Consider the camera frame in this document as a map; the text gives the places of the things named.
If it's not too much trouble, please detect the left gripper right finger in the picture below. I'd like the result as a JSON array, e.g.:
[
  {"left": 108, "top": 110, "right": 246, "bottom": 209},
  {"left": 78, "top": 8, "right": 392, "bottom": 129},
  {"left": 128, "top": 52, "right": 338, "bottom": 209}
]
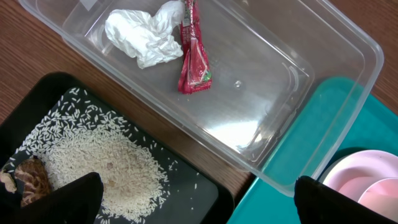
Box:
[{"left": 294, "top": 175, "right": 397, "bottom": 224}]

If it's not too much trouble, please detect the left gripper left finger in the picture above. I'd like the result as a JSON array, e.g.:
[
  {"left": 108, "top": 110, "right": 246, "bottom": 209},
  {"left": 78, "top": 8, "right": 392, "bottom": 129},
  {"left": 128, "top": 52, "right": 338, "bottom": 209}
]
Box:
[{"left": 1, "top": 172, "right": 104, "bottom": 224}]

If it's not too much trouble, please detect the brown food scrap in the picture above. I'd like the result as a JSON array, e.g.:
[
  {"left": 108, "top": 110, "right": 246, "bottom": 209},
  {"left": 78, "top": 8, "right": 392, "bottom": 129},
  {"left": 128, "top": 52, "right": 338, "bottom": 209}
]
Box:
[{"left": 1, "top": 157, "right": 52, "bottom": 210}]

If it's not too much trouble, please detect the pink bowl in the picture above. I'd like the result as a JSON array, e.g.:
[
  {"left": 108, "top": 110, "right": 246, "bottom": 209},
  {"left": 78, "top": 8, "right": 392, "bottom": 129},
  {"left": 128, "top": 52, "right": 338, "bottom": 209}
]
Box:
[{"left": 329, "top": 150, "right": 397, "bottom": 222}]

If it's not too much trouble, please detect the red snack wrapper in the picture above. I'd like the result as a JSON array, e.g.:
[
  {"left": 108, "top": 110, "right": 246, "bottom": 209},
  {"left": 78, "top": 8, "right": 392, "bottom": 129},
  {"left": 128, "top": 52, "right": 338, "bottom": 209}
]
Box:
[{"left": 178, "top": 0, "right": 212, "bottom": 94}]

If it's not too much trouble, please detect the white napkin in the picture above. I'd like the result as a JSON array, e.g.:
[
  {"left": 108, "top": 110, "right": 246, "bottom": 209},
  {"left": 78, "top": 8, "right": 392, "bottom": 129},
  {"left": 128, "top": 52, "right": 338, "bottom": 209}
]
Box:
[{"left": 104, "top": 1, "right": 185, "bottom": 69}]

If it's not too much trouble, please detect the white pink plate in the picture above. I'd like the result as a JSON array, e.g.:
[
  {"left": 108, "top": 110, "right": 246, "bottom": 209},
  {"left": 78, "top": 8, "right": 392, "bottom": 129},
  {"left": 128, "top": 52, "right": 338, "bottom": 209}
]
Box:
[{"left": 319, "top": 156, "right": 352, "bottom": 188}]

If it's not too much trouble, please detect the pile of white rice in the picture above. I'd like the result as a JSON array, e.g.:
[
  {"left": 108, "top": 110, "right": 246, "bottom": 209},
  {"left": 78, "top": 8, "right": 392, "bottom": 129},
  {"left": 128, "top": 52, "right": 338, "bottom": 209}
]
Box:
[{"left": 7, "top": 87, "right": 200, "bottom": 224}]

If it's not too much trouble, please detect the black plastic tray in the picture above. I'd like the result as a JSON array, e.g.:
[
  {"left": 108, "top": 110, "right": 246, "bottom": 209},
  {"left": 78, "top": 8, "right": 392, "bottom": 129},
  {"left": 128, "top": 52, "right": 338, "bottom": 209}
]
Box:
[{"left": 1, "top": 72, "right": 234, "bottom": 224}]

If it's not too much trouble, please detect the teal serving tray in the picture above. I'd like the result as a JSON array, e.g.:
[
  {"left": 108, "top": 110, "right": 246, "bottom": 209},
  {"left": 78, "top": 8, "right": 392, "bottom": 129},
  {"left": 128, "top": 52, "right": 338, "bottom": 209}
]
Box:
[{"left": 228, "top": 77, "right": 397, "bottom": 224}]

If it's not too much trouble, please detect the clear plastic storage bin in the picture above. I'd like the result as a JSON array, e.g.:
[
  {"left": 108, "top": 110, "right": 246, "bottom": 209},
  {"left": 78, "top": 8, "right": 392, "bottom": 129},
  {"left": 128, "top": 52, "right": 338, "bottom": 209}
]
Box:
[{"left": 21, "top": 0, "right": 384, "bottom": 196}]

